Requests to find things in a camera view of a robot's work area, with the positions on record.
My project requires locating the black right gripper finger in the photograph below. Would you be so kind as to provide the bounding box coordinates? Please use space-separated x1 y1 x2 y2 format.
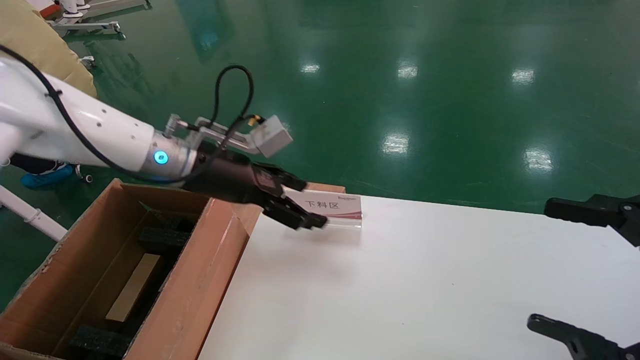
526 315 640 360
542 195 640 249

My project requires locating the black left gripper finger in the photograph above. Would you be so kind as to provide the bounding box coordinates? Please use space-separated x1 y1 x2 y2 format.
252 162 308 193
262 195 328 232

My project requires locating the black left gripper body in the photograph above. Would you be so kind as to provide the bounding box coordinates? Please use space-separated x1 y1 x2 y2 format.
182 150 283 206

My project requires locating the small cardboard box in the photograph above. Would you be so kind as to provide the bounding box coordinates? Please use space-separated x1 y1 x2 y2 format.
105 253 162 323

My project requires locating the large cardboard box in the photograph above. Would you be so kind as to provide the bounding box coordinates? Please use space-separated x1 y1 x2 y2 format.
0 178 263 360

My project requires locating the acrylic sign with Chinese text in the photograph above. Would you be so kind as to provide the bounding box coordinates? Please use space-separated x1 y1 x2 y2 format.
285 189 363 231

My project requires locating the black foam block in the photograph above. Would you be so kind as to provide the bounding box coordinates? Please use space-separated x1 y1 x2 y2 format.
67 325 133 360
137 215 196 253

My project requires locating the blue shoe cover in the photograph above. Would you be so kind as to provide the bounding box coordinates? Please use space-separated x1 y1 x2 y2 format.
20 164 76 190

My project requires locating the white pipe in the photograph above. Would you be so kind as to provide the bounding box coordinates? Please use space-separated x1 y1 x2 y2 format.
0 185 68 242

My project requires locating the white wheeled stand base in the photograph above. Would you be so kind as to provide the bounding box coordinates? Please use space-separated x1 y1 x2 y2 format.
47 0 153 37

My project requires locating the person in yellow jacket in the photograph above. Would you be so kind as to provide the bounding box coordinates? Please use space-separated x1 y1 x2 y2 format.
0 0 98 176

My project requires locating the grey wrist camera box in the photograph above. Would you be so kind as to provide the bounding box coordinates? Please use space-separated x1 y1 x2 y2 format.
252 115 294 158

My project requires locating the silver camera mount bracket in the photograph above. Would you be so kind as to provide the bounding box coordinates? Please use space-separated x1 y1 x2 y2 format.
192 116 261 151

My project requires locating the thick black looped cable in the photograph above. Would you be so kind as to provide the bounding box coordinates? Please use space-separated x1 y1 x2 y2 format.
214 64 255 151

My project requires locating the black cable with yellow tag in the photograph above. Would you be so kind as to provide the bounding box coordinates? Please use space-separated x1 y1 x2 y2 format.
0 44 266 183

